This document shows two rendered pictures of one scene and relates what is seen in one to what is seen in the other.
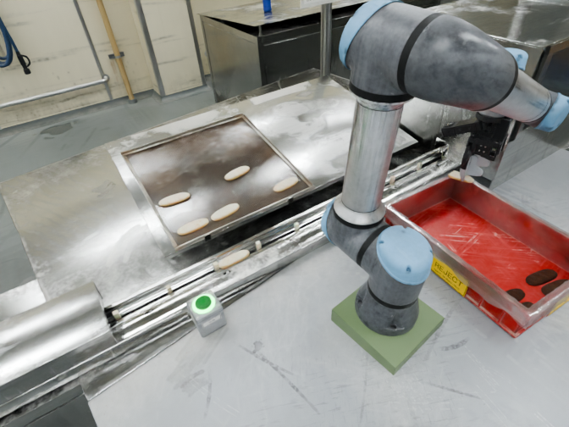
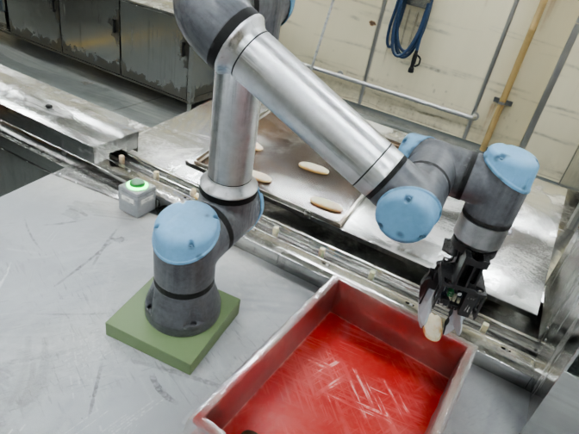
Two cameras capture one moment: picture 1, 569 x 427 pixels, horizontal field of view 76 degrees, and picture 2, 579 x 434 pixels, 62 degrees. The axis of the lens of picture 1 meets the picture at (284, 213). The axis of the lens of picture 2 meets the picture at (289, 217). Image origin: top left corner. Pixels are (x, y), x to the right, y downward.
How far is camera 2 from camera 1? 96 cm
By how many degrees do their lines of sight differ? 44
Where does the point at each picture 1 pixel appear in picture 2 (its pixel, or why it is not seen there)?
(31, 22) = (451, 34)
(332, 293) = not seen: hidden behind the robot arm
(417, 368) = (120, 354)
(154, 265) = (187, 170)
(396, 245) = (183, 212)
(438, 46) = not seen: outside the picture
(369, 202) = (211, 166)
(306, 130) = not seen: hidden behind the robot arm
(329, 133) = (449, 219)
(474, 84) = (178, 15)
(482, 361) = (144, 418)
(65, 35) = (470, 58)
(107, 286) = (155, 155)
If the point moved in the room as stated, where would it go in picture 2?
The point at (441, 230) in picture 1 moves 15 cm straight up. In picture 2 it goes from (365, 369) to (385, 316)
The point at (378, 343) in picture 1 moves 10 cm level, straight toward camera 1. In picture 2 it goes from (133, 306) to (80, 303)
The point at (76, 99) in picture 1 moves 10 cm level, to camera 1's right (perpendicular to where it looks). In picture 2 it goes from (432, 118) to (440, 122)
